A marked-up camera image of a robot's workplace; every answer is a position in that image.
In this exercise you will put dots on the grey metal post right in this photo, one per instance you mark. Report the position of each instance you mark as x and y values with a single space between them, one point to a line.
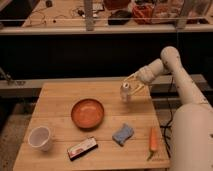
182 18

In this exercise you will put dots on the white cup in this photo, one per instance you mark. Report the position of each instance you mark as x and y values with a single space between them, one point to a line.
40 138

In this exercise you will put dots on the grey metal post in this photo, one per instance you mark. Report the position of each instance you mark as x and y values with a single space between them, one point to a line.
182 18
88 8

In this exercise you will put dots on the orange carrot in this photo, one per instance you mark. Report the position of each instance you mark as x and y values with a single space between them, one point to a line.
153 143

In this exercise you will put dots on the black pouch on shelf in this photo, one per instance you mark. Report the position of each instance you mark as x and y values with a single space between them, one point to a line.
119 17

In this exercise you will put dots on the black and white box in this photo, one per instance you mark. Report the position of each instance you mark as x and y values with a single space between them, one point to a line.
82 148

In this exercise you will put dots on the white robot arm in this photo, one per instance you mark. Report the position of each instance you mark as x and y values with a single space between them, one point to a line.
192 128

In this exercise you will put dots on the blue sponge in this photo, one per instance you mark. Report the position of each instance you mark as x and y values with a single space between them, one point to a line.
123 134

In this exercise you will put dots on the orange basket on shelf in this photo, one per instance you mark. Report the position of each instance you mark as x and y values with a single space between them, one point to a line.
142 14

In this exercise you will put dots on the orange round bowl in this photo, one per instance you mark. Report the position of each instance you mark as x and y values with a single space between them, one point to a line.
87 113

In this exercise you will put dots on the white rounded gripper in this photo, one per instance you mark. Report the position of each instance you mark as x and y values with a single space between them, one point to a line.
144 75

